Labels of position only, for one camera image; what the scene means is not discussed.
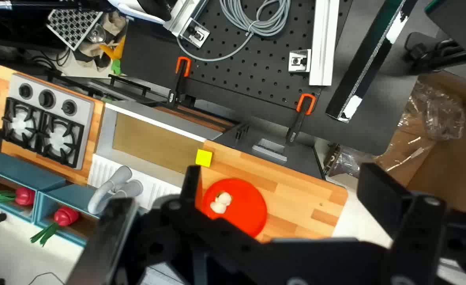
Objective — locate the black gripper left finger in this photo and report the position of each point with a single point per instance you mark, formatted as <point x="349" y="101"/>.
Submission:
<point x="115" y="237"/>

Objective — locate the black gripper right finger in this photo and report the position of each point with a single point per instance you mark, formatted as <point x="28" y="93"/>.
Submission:
<point x="421" y="237"/>

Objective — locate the red round plate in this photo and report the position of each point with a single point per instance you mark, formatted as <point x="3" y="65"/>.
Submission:
<point x="244" y="207"/>

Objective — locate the wooden toy kitchen counter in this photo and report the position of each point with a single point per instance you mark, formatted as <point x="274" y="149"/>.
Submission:
<point x="295" y="183"/>

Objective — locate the white toy faucet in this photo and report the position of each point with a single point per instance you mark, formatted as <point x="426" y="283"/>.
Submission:
<point x="110" y="187"/>

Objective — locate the red toy radish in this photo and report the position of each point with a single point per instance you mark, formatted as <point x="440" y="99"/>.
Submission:
<point x="23" y="196"/>
<point x="64" y="215"/>

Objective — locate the white cloth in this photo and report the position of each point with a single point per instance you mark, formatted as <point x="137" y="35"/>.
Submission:
<point x="360" y="218"/>

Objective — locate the brown cardboard box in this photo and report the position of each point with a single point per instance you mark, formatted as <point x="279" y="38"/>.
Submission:
<point x="453" y="158"/>

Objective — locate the grey toy sink basin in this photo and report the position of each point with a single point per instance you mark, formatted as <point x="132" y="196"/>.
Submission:
<point x="146" y="139"/>

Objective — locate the teal toy shelf unit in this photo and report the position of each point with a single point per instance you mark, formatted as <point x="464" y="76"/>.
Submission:
<point x="20" y="171"/>

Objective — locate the small yellow block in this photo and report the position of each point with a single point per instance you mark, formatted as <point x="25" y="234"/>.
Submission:
<point x="203" y="156"/>

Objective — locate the crumpled clear plastic wrap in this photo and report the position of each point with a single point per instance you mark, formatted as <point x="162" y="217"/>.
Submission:
<point x="437" y="112"/>

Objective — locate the grey toy stove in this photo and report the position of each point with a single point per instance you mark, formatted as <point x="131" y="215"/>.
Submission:
<point x="47" y="123"/>

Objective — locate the black bar with white tape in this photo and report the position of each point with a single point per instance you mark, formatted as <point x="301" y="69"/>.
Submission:
<point x="368" y="57"/>

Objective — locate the black perforated board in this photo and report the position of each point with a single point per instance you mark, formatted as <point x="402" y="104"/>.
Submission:
<point x="241" y="68"/>

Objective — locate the white perforated rack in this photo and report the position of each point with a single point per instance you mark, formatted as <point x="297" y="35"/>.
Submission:
<point x="74" y="25"/>

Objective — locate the small metal bracket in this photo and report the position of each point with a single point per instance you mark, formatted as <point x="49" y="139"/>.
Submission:
<point x="194" y="31"/>
<point x="298" y="60"/>

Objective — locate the white aluminium rail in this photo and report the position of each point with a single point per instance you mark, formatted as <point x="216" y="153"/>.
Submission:
<point x="323" y="41"/>

